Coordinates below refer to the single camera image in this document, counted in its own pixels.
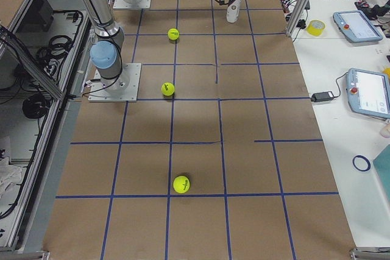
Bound white tennis ball can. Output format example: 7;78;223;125
226;0;241;23

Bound front Wilson tennis ball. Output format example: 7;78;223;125
167;28;180;41

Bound centre Head tennis ball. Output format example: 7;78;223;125
161;82;175;97

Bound tennis ball near base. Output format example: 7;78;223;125
173;175;190;194

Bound yellow tape roll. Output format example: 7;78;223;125
307;19;325;37

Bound far teach pendant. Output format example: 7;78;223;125
333;10;383;43

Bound teach pendant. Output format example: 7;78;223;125
346;68;389;119
333;10;383;43

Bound black power adapter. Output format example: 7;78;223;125
310;91;335;102

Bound near teach pendant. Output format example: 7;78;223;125
346;68;389;119

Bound teal box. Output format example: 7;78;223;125
373;146;389;203

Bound aluminium side frame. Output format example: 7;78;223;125
1;0;90;255

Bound coiled black cables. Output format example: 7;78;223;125
36;34;76;77

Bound blue tape ring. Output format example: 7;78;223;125
352;155;371;172

